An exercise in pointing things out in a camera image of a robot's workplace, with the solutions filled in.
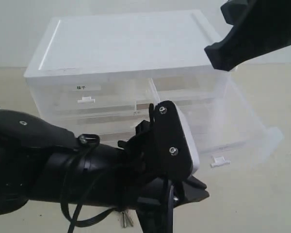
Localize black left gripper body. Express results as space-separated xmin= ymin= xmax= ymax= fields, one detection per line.
xmin=116 ymin=104 xmax=185 ymax=233

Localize keys with blue tag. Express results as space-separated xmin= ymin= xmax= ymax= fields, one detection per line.
xmin=116 ymin=206 xmax=134 ymax=225

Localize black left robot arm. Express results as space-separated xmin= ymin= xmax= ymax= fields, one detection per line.
xmin=0 ymin=100 xmax=209 ymax=233

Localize middle wide translucent drawer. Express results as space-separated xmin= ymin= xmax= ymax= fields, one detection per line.
xmin=46 ymin=114 xmax=146 ymax=136

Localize white translucent plastic drawer cabinet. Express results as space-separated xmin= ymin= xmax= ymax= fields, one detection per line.
xmin=24 ymin=10 xmax=230 ymax=145

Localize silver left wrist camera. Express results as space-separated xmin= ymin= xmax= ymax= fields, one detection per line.
xmin=152 ymin=100 xmax=199 ymax=181

